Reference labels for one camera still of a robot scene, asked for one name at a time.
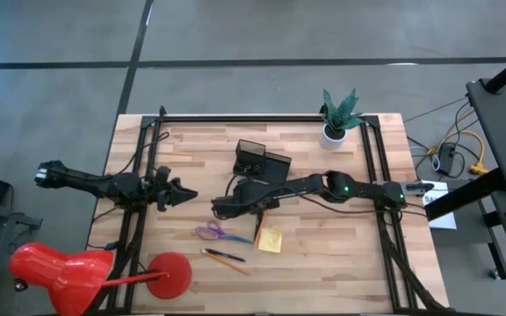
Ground brown marker pen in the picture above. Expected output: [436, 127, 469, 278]
[252, 212, 270, 248]

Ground white paper sheet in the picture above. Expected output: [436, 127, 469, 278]
[419, 179, 459, 231]

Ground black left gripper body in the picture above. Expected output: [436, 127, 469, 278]
[152, 164, 180, 213]

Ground black mesh desk organizer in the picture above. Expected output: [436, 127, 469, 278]
[232, 139, 293, 185]

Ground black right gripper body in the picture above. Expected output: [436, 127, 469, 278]
[211, 192, 280, 220]

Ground black aluminium table frame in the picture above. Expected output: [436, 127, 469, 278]
[85, 104, 452, 315]

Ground red desk lamp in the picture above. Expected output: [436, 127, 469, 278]
[8, 242, 193, 316]

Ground grey desk top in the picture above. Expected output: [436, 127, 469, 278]
[466, 77, 506, 299]

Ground green snake plant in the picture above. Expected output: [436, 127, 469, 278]
[321, 87, 365, 135]

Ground orange pencil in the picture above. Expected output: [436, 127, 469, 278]
[199, 249, 251, 276]

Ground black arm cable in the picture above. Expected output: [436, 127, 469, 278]
[103, 130, 171, 181]

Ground purple blue scissors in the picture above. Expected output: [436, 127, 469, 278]
[194, 220, 254, 246]

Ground black power adapter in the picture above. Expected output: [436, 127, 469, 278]
[436, 143, 459, 176]

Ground black flat bracket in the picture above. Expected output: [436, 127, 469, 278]
[400, 180, 435, 197]

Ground black desk support beam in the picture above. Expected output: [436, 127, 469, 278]
[423, 168, 506, 222]

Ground yellow cable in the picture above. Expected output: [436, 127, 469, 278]
[426, 129, 490, 176]

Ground black pen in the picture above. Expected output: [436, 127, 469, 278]
[203, 248, 247, 263]

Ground yellow sticky note pad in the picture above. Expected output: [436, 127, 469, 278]
[257, 226, 284, 255]

